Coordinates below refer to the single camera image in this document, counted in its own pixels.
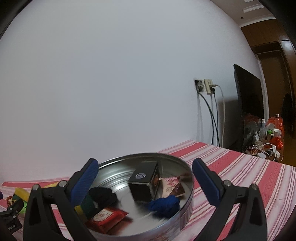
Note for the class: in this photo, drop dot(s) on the black television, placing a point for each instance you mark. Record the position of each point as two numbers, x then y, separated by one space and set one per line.
249 104

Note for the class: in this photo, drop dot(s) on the red and gold candy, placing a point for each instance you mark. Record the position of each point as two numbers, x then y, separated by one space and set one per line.
9 200

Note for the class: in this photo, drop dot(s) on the red striped desktop tablecloth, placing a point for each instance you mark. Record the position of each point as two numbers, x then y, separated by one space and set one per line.
242 173

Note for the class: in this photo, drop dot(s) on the white plug adapter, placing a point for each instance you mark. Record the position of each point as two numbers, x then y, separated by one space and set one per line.
208 86

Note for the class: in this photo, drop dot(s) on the shiny red packet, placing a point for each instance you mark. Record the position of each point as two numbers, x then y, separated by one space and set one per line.
106 216

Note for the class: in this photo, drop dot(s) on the black gold-trimmed box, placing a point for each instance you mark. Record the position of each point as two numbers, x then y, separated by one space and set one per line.
141 185

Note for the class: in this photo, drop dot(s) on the black yarn ball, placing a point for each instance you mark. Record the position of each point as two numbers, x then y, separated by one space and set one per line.
103 195

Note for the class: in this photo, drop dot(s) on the round metal tin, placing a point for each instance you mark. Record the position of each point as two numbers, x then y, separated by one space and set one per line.
120 166

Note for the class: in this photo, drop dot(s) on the pink and white packet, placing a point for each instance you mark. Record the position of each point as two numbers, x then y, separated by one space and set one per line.
170 185

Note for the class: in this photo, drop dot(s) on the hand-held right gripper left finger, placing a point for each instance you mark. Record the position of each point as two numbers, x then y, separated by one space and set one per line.
84 180

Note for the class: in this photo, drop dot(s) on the orange plastic bag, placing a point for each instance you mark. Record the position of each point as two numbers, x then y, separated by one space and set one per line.
275 122

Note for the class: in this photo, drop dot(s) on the clear spray bottle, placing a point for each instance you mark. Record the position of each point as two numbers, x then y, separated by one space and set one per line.
262 127

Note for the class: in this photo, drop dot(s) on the blue yarn ball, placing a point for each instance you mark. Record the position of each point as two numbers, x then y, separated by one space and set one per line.
165 205

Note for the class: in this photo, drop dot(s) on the brown wooden wardrobe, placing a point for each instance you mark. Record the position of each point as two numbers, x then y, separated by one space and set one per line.
277 58

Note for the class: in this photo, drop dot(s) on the white mug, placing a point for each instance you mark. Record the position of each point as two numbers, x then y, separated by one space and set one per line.
277 133

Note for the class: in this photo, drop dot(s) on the wall socket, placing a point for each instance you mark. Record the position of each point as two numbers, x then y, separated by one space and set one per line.
199 85

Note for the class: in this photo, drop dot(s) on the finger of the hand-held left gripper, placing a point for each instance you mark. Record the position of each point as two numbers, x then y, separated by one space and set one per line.
16 205
1 195

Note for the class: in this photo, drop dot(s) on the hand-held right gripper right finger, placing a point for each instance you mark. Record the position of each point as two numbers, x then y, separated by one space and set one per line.
205 183

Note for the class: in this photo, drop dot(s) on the green and white carton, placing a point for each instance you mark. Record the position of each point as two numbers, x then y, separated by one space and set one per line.
23 208

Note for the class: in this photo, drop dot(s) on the small green-capped bottle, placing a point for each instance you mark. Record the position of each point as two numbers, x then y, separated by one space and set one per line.
269 134

